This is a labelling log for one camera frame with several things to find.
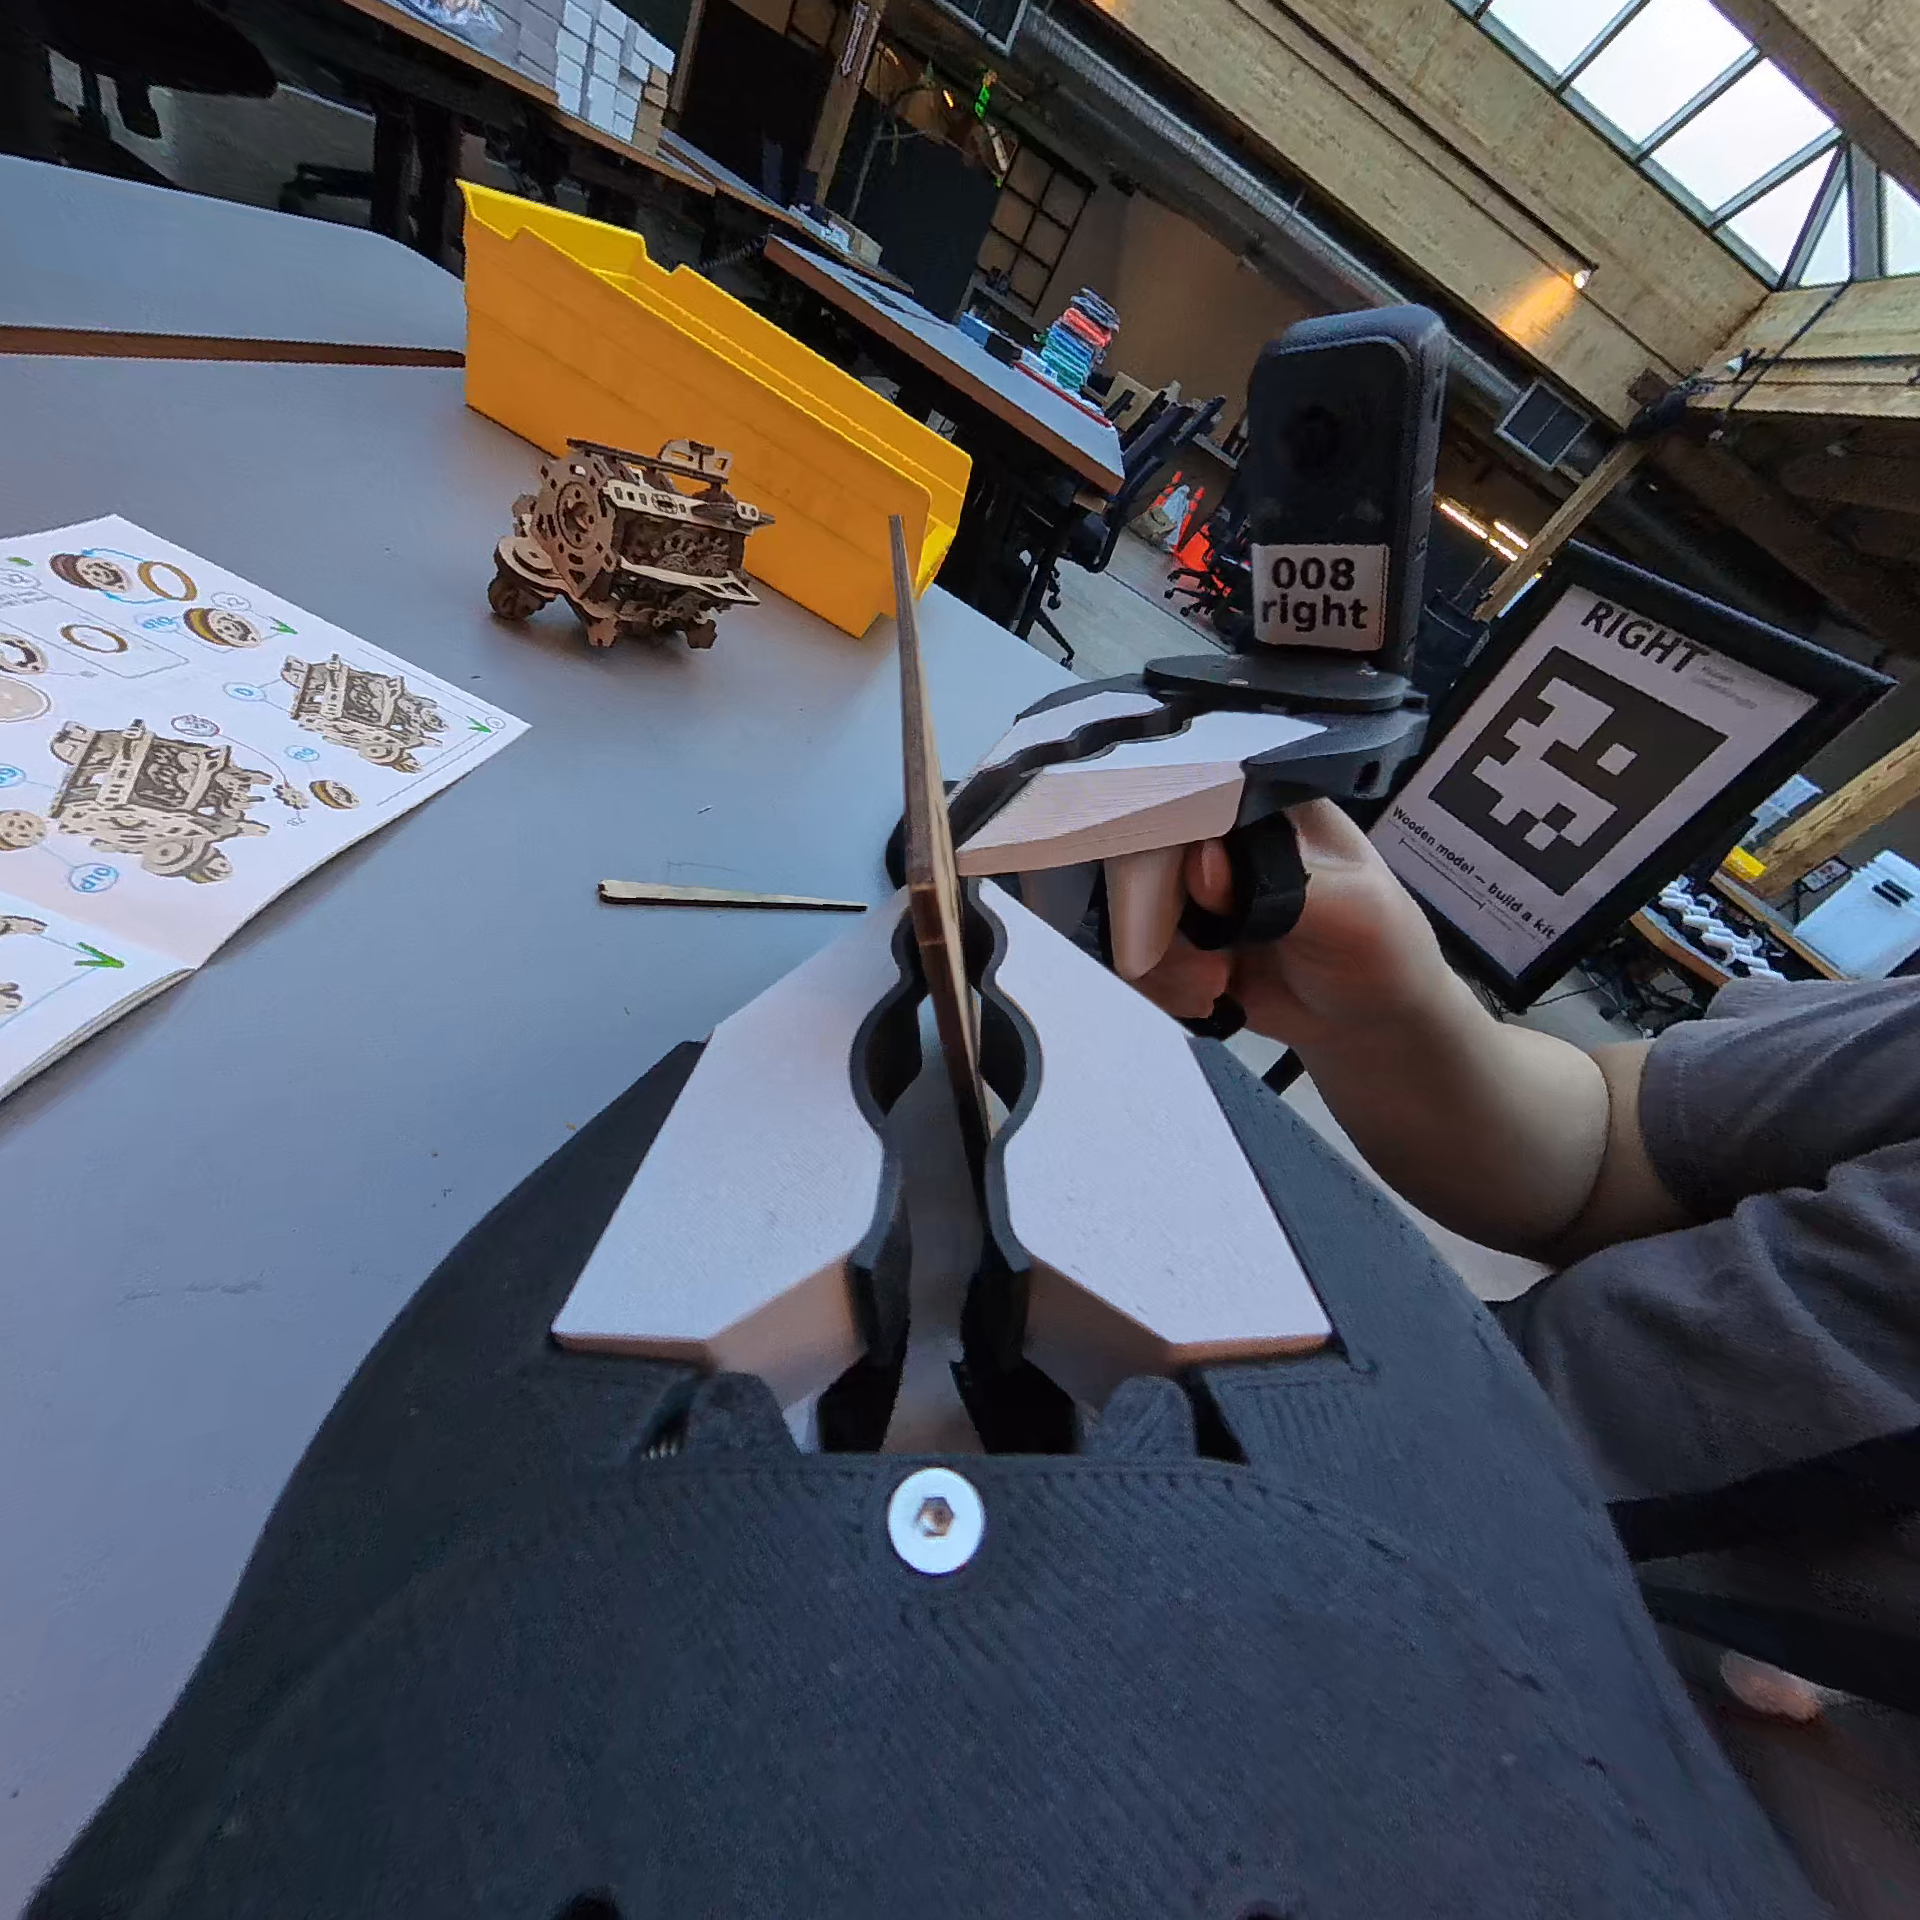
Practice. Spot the black office chair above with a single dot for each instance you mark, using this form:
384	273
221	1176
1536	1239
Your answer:
1118	494

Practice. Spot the person's grey shirt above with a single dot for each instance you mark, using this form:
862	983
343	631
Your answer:
1770	1320

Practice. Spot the laser-cut wooden parts sheet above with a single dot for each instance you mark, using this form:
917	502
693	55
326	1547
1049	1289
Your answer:
937	840

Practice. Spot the stack of coloured boxes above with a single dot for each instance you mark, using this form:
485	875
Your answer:
1085	346

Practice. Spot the grey background table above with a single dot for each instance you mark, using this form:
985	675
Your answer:
961	352

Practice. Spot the person's right forearm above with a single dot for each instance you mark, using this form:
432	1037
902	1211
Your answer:
1501	1109

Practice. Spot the yellow plastic bin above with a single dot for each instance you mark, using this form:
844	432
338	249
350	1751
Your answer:
674	359

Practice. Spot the open instruction booklet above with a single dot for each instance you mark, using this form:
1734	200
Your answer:
225	781

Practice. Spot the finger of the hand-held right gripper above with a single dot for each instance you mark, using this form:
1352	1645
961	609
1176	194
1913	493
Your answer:
1073	733
1110	818

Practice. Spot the assembled wooden model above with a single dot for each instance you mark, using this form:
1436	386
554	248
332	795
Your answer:
629	547

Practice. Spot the thin wooden strip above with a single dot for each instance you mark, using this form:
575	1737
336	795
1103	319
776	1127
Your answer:
720	897

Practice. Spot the stack of white boxes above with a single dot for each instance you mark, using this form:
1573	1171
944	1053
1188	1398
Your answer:
599	59

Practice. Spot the person's right hand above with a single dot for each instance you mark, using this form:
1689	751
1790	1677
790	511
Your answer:
1349	930

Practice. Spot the white plastic crate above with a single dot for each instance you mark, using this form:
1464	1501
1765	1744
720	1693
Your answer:
1868	914

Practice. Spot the orange traffic cone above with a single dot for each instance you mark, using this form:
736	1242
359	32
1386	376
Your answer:
1194	534

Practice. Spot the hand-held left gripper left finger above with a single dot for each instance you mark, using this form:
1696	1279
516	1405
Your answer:
734	1201

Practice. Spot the framed marker sign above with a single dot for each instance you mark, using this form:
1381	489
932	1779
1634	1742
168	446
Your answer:
1621	751

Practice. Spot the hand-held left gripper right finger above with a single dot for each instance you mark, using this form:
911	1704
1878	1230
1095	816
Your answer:
1156	1201

